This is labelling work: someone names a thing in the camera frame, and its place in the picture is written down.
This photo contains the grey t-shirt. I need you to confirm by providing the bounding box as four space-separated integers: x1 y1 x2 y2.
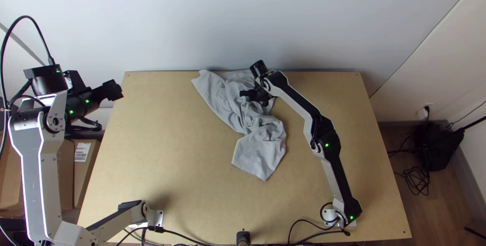
191 69 288 182

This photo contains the cardboard box with white label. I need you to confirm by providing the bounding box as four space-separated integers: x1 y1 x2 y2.
72 139 102 210

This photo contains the plain cardboard box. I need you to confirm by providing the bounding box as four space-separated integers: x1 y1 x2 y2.
0 136 75 217

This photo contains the black bag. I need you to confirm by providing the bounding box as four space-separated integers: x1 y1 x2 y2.
413 121 465 173

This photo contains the black tripod leg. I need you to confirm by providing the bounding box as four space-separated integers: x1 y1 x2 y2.
446 114 486 132

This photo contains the black cable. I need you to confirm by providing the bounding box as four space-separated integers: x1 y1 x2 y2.
0 15 57 163
287 218 352 245
387 131 432 197
146 224 214 246

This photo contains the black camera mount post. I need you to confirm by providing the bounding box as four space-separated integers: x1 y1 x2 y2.
235 230 252 246

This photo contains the white wall socket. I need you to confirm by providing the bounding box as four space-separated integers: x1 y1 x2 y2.
417 103 435 121

